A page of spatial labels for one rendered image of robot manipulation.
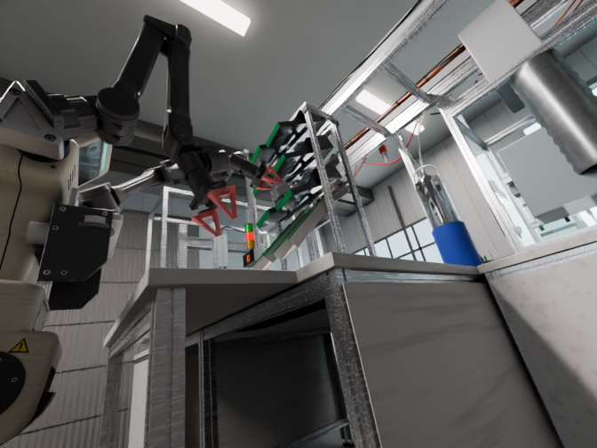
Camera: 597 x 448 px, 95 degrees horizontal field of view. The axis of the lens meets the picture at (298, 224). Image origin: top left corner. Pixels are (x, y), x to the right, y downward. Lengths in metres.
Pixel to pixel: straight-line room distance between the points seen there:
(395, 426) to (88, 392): 3.53
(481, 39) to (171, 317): 1.63
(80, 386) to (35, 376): 3.21
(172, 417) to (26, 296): 0.35
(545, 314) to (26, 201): 1.37
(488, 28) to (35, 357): 1.85
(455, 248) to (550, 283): 0.46
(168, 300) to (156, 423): 0.17
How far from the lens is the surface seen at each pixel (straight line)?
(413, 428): 0.62
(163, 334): 0.51
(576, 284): 1.12
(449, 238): 1.49
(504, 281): 1.16
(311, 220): 0.94
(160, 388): 0.51
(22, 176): 0.79
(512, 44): 1.62
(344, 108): 1.95
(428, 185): 1.60
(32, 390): 0.67
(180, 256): 2.39
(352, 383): 0.56
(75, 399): 3.88
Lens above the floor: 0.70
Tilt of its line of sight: 24 degrees up
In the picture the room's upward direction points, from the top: 11 degrees counter-clockwise
